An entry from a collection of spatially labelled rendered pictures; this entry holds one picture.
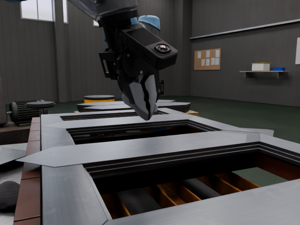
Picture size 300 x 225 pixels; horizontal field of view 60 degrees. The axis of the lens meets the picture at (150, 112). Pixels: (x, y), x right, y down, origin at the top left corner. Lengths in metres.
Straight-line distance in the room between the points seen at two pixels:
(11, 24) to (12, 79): 1.85
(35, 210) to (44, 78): 10.05
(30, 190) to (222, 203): 0.37
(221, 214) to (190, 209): 0.05
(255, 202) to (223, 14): 11.54
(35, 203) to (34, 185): 0.09
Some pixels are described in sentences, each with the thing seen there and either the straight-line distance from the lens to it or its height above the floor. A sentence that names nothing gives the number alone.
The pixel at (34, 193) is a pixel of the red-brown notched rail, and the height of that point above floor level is 0.83.
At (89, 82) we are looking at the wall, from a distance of 10.98.
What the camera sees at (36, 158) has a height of 0.84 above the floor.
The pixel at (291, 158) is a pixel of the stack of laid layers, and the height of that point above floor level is 0.83.
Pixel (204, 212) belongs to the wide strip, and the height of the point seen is 0.84.
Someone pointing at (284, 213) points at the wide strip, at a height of 0.84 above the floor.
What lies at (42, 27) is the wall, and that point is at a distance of 10.65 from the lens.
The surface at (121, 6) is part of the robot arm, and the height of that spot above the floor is 1.17.
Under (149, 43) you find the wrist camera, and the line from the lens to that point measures 0.45.
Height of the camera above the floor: 1.06
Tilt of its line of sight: 8 degrees down
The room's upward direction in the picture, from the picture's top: straight up
